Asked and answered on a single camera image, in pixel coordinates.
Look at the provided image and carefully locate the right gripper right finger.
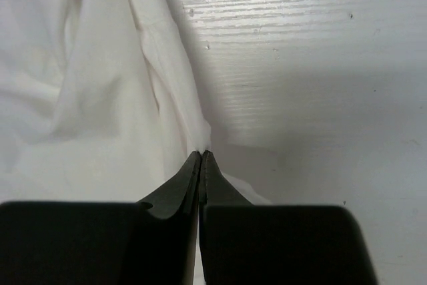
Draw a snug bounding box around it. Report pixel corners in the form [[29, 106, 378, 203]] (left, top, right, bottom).
[[199, 151, 377, 284]]

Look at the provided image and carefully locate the white t-shirt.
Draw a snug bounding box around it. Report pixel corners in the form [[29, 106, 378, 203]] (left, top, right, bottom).
[[0, 0, 271, 285]]

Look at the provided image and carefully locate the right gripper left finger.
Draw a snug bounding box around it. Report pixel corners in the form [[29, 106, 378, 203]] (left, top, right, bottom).
[[1, 152, 201, 284]]

